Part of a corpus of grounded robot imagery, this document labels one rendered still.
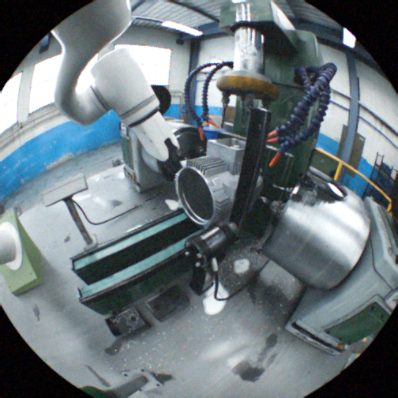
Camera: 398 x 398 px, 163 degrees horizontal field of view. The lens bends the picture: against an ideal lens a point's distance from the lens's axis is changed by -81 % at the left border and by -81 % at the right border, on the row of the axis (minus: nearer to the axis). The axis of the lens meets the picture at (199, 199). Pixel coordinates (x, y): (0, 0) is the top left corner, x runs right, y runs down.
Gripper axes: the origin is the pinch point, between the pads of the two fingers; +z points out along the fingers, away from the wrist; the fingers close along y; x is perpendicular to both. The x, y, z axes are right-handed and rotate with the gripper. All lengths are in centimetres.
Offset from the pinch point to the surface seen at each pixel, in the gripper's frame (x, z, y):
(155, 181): -2.3, 27.2, -37.1
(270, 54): 55, -20, 4
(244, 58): 28.7, -19.7, 7.1
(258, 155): 5.9, -6.9, 20.9
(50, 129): -132, -108, -530
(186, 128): 16.2, 1.9, -15.1
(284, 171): 22.3, 12.2, 19.9
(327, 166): 342, 257, 45
